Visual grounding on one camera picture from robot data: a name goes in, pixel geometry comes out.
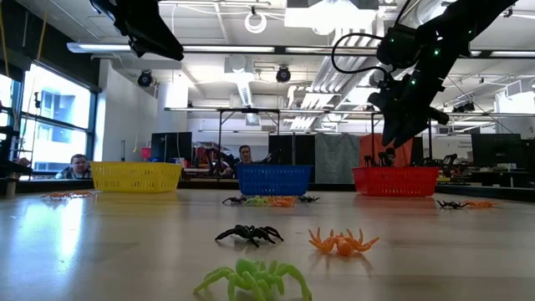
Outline blue plastic basket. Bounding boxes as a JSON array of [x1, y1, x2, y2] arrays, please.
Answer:
[[236, 164, 313, 196]]

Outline yellow hanging cable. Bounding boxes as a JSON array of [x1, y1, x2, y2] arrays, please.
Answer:
[[36, 14, 48, 62]]

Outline large window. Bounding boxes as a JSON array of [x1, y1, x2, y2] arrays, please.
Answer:
[[0, 62, 99, 179]]

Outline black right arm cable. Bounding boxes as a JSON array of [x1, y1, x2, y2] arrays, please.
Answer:
[[331, 32, 388, 76]]

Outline black shelf rack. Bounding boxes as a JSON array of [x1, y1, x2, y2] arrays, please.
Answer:
[[0, 125, 33, 197]]

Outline white ceiling light panel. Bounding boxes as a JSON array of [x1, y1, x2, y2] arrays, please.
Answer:
[[283, 0, 380, 30]]

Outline grey hanging cloth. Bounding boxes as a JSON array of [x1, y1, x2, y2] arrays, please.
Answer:
[[314, 132, 361, 185]]

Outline black ceiling spotlight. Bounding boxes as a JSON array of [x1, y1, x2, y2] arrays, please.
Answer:
[[137, 69, 154, 88], [451, 101, 476, 114], [275, 65, 293, 84]]

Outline red plastic basket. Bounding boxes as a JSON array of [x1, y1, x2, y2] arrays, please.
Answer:
[[351, 166, 441, 197]]

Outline white ceiling duct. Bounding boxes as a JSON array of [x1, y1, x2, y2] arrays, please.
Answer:
[[223, 54, 256, 108]]

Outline black background rig frame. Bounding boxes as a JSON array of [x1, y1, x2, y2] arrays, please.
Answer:
[[165, 106, 535, 181]]

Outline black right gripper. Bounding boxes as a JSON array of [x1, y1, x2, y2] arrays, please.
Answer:
[[367, 69, 451, 150]]

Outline white cable coil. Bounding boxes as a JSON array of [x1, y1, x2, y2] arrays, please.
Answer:
[[244, 12, 268, 35]]

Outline person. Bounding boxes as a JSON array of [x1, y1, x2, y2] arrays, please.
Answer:
[[232, 145, 254, 166], [53, 153, 94, 180], [379, 146, 398, 167]]

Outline black partition panel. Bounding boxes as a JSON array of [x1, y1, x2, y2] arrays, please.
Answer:
[[268, 134, 317, 184]]

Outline yellow plastic basket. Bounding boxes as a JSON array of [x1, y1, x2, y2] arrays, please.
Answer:
[[89, 161, 184, 194]]

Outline long ceiling light bar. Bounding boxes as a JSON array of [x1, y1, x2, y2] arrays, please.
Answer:
[[66, 41, 535, 59]]

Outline green plastic spider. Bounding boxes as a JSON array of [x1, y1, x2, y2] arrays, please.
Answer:
[[192, 258, 313, 301], [244, 196, 271, 208]]

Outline white ribbed ceiling pipes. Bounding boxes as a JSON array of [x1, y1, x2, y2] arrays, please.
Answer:
[[288, 24, 385, 130]]

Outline orange hanging cloth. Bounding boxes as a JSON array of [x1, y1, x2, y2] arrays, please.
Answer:
[[359, 133, 414, 168]]

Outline black aluminium table frame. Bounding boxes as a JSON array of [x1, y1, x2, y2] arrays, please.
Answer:
[[0, 177, 535, 203]]

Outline white board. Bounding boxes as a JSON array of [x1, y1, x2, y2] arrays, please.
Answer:
[[434, 135, 473, 160]]

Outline black monitor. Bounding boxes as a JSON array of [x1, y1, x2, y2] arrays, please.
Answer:
[[150, 131, 193, 164], [471, 133, 522, 168]]

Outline dark background desk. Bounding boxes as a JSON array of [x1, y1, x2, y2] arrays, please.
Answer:
[[470, 165, 535, 189]]

